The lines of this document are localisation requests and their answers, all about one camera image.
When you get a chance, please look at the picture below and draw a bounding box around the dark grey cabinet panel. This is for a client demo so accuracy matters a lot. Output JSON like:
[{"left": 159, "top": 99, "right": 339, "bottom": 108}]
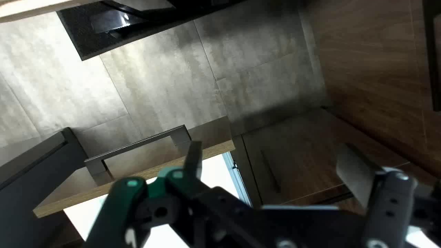
[{"left": 0, "top": 126, "right": 90, "bottom": 248}]

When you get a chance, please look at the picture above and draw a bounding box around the black gripper right finger with grey pad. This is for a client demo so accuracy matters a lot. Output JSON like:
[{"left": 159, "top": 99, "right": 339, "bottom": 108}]
[{"left": 335, "top": 141, "right": 419, "bottom": 248}]

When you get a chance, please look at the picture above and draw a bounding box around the wooden cabinet door narrow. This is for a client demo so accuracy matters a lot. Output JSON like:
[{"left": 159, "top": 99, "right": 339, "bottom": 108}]
[{"left": 232, "top": 107, "right": 412, "bottom": 210}]

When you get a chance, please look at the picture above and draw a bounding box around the green black gripper left finger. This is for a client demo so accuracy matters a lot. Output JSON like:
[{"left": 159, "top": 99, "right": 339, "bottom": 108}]
[{"left": 86, "top": 140, "right": 265, "bottom": 248}]

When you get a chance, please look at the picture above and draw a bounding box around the large wooden corner cabinet door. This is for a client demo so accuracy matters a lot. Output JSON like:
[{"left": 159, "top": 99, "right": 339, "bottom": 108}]
[{"left": 301, "top": 0, "right": 441, "bottom": 183}]

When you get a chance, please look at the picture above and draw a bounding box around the wooden drawer white inside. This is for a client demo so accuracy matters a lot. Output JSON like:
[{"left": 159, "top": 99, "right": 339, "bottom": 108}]
[{"left": 32, "top": 114, "right": 254, "bottom": 248}]

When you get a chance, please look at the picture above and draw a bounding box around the dark metal drawer handle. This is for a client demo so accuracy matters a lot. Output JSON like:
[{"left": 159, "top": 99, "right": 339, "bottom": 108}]
[{"left": 83, "top": 124, "right": 195, "bottom": 186}]

